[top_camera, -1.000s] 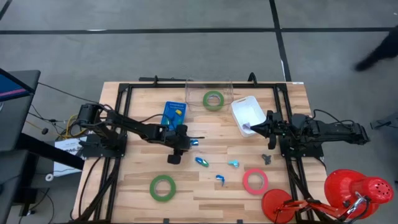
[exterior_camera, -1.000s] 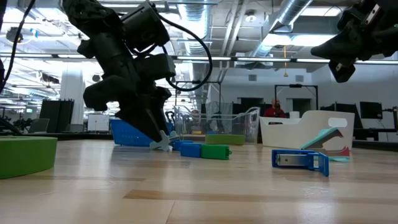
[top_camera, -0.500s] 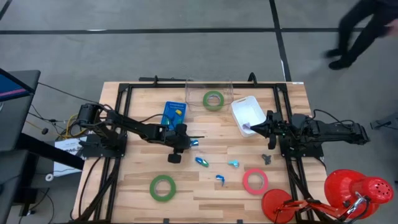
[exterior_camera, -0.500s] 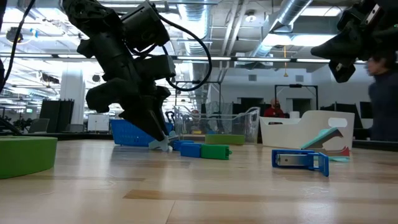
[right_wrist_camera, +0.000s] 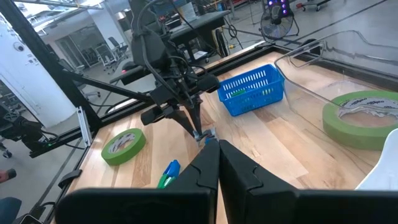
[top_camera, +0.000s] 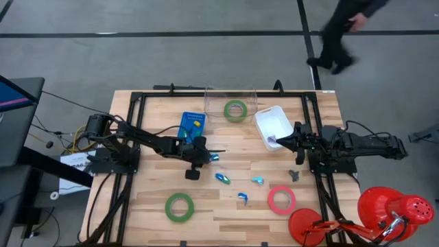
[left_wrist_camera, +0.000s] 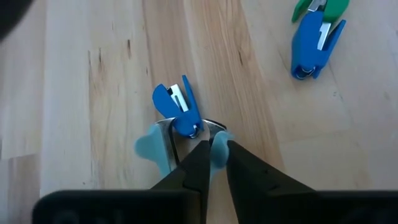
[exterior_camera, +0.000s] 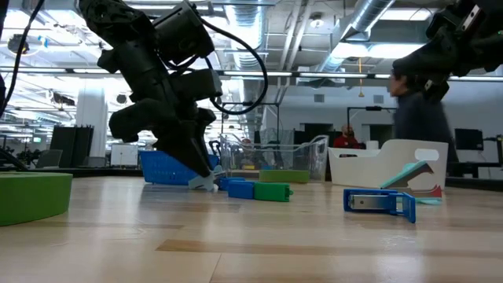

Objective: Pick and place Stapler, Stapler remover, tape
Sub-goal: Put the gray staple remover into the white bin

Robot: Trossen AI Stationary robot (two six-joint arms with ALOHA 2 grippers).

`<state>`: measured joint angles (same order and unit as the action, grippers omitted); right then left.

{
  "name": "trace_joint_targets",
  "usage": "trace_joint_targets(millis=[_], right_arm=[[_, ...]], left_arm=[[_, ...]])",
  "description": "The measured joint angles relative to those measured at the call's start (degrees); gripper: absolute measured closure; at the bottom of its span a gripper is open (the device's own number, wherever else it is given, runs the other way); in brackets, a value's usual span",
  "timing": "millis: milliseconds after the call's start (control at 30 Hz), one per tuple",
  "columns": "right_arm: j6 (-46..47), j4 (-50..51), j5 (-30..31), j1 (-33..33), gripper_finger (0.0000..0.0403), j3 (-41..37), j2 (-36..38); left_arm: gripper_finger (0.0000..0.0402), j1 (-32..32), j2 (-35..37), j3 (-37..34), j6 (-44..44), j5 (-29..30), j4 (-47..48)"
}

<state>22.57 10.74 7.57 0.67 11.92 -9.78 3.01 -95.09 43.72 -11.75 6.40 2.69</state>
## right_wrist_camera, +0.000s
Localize white printed paper box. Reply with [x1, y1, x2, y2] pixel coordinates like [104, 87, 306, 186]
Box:
[186, 49, 209, 62]

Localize computer monitor blue screen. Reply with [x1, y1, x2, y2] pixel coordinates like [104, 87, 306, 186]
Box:
[152, 0, 200, 19]

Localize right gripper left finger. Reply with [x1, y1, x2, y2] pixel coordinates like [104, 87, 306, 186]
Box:
[55, 138, 221, 224]

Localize grey-blue toy plane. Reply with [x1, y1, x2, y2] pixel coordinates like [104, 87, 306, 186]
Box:
[192, 126, 216, 142]

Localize clear plastic bin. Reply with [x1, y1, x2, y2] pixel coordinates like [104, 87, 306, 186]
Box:
[274, 29, 398, 147]

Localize white plastic bin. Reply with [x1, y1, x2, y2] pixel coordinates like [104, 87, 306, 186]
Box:
[355, 127, 398, 191]

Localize small black table clamp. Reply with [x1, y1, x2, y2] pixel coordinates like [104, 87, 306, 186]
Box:
[57, 169, 83, 189]

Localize blue slotted plastic basket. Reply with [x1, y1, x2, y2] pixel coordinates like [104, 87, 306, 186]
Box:
[216, 63, 285, 118]

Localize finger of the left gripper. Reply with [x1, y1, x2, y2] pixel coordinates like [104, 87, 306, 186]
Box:
[169, 109, 198, 138]
[190, 97, 204, 136]

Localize small silver camera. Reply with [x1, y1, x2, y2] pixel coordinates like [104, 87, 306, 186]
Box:
[18, 214, 43, 224]

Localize black computer tower lit fans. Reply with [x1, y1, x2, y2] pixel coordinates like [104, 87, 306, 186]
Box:
[266, 0, 295, 18]

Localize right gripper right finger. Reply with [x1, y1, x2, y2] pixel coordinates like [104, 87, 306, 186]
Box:
[219, 139, 398, 224]

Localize black metal table frame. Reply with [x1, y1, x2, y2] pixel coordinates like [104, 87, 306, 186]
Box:
[0, 0, 398, 224]

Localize silver aluminium bracket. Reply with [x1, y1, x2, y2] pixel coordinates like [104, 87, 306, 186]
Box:
[76, 105, 94, 147]

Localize round floor fan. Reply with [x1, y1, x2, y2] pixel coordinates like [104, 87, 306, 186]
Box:
[259, 4, 301, 41]

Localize green masking tape roll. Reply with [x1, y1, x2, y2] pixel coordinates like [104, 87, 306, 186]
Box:
[322, 90, 398, 152]
[101, 128, 147, 167]

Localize black device green light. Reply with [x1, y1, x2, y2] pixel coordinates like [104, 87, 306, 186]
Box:
[0, 105, 60, 156]

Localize blue office chair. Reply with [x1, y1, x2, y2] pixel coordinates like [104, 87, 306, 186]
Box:
[0, 197, 22, 224]

